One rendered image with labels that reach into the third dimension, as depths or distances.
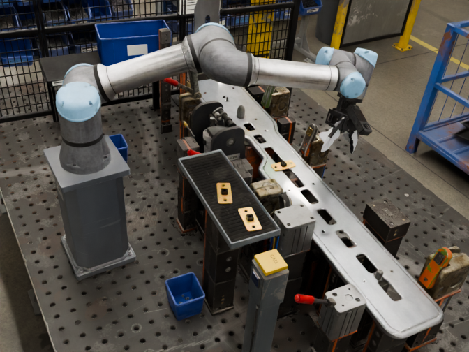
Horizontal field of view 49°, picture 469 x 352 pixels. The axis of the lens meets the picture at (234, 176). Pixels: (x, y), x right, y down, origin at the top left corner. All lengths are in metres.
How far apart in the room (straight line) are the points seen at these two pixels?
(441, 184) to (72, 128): 2.71
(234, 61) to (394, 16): 3.93
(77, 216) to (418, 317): 1.01
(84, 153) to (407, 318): 0.98
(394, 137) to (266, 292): 2.90
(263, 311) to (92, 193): 0.63
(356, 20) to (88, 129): 3.72
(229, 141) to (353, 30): 3.45
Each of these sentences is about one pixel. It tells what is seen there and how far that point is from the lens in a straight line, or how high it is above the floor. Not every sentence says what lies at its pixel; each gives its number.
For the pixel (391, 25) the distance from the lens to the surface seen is 5.32.
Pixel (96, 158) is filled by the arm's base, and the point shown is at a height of 1.14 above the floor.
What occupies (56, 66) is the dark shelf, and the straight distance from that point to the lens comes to 2.33.
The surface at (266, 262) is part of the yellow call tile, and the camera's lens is 1.22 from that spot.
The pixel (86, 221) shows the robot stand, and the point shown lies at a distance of 1.65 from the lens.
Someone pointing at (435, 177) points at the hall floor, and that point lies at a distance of 3.72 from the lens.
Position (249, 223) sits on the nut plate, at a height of 1.16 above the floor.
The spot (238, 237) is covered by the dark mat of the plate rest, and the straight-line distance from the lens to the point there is 1.27.
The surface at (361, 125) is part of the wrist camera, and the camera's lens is 1.71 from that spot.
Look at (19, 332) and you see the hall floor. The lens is 2.61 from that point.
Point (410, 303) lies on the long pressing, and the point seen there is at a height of 1.00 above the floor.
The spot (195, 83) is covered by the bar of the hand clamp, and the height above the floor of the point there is 1.11.
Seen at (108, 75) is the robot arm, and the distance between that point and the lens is 1.59.
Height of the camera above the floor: 2.05
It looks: 38 degrees down
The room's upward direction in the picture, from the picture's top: 5 degrees clockwise
